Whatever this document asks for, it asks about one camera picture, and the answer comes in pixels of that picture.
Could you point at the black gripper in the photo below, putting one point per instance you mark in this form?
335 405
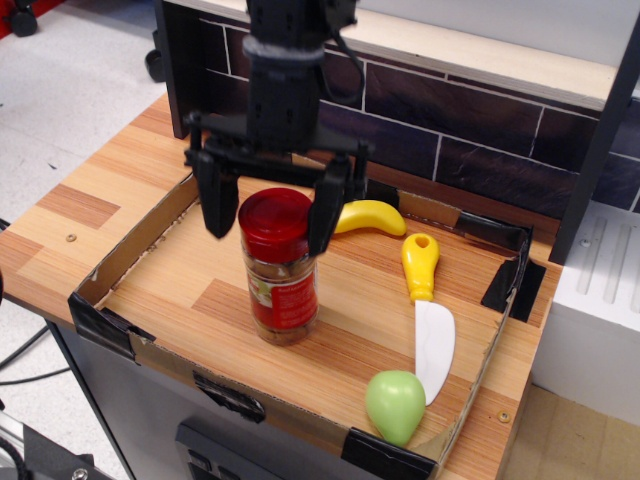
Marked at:
279 137

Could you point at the red-lidded basil spice bottle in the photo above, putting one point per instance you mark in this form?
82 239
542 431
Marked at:
281 274

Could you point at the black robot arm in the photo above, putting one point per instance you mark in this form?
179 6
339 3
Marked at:
284 29

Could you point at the cardboard fence with black tape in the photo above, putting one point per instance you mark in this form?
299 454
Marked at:
166 336

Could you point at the yellow toy banana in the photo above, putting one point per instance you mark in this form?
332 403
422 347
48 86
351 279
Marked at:
374 214

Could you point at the black caster wheel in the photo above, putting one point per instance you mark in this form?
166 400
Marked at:
154 65

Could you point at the green toy pear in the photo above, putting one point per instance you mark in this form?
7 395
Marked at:
395 403

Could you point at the dark brick-pattern back panel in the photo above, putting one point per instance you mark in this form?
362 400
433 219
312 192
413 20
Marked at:
496 120

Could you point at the yellow-handled white toy knife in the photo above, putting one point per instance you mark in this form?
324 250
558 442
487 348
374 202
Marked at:
435 329

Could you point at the black metal bracket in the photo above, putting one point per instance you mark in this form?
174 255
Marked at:
26 454

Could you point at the black vertical post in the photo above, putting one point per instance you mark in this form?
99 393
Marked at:
597 153

